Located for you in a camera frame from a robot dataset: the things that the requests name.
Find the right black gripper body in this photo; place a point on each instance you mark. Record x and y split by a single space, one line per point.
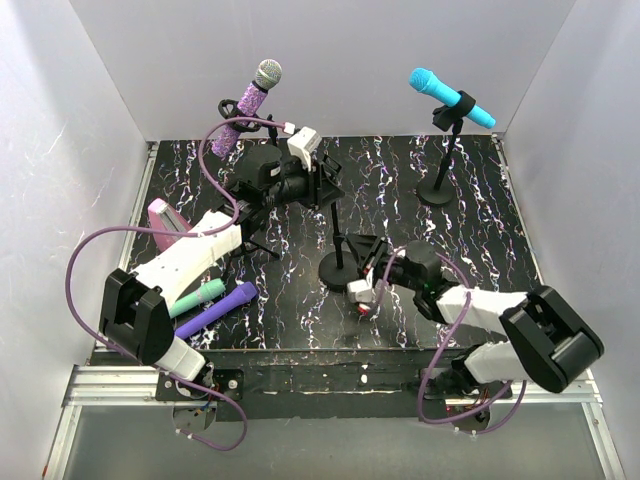
374 267

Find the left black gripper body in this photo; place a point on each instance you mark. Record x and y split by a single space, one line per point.
313 186

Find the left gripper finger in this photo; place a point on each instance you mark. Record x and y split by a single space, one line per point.
331 169
328 193

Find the round base mic stand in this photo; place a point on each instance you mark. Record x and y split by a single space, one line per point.
337 268

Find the black tripod mic stand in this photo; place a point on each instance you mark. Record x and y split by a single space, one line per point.
250 247

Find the glitter purple microphone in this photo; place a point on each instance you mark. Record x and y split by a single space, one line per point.
267 76

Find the mint green microphone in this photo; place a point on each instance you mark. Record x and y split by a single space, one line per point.
203 294

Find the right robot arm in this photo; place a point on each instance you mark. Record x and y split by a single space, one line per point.
545 340

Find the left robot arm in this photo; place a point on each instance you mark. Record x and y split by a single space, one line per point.
135 307

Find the black rear tripod stand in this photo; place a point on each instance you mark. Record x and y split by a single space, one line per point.
265 125

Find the cyan microphone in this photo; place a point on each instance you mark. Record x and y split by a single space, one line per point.
426 82

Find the right round base stand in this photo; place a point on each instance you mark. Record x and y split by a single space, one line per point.
439 192

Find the pink box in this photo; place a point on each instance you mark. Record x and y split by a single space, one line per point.
163 217

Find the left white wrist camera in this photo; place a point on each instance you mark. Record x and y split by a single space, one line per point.
302 144

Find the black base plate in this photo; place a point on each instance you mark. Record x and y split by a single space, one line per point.
321 383

